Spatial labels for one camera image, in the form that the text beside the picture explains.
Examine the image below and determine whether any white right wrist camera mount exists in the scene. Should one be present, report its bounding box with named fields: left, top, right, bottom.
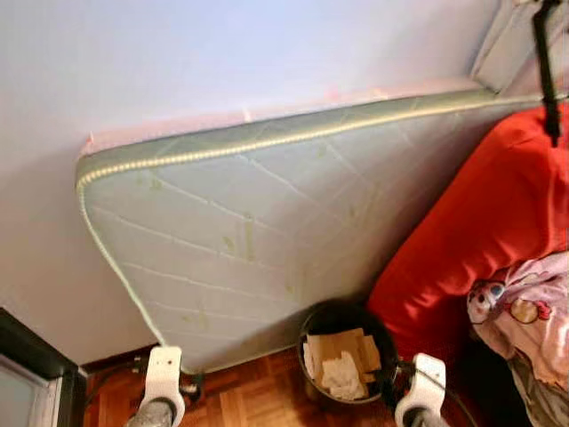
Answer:
left=396, top=353, right=448, bottom=423

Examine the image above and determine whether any green quilted mattress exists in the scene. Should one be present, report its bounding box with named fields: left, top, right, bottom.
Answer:
left=75, top=80, right=557, bottom=375

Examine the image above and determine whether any light grey panel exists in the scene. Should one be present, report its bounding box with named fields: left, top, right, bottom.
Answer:
left=469, top=0, right=569, bottom=97

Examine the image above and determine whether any black round waste bin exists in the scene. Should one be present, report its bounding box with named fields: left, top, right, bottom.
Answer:
left=298, top=301, right=401, bottom=408

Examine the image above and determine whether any frosted glass sliding door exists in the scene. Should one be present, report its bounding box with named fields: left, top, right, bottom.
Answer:
left=0, top=354, right=61, bottom=427

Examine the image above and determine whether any dark wooden skirting board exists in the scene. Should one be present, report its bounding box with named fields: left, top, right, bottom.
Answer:
left=80, top=345, right=163, bottom=375

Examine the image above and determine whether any pink cartoon animal blanket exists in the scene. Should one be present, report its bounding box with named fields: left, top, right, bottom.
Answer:
left=467, top=252, right=569, bottom=388

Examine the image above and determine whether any large red fabric cushion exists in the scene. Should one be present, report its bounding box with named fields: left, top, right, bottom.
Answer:
left=366, top=102, right=569, bottom=361

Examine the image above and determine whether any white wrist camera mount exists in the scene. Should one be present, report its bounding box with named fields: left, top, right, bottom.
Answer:
left=396, top=353, right=448, bottom=423
left=142, top=345, right=186, bottom=410

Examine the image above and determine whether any black hanging strap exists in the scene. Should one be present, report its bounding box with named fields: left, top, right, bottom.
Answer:
left=532, top=0, right=563, bottom=148

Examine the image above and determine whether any crumpled white paper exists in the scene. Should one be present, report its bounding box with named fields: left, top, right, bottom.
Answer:
left=322, top=351, right=367, bottom=401

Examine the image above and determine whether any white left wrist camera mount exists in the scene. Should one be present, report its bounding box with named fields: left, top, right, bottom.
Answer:
left=142, top=345, right=186, bottom=410

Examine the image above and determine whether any brown cardboard piece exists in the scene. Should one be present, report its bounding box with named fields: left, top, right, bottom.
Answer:
left=305, top=327, right=381, bottom=375

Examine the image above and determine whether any dark green door frame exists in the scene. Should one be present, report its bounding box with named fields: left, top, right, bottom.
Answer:
left=0, top=307, right=88, bottom=427

